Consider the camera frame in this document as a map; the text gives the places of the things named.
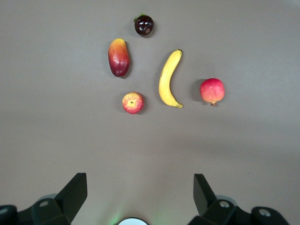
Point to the dark purple mangosteen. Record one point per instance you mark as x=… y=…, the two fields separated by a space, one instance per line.
x=144 y=25

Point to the red pomegranate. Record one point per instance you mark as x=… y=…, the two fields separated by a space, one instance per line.
x=212 y=90

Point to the yellow banana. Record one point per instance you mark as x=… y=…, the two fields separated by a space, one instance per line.
x=165 y=82

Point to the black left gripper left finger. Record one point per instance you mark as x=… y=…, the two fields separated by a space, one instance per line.
x=70 y=199

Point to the red yellow striped apple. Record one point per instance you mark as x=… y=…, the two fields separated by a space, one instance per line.
x=132 y=103

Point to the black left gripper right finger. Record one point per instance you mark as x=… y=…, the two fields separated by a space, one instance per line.
x=206 y=204

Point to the red yellow mango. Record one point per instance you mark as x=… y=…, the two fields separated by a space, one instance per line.
x=119 y=58

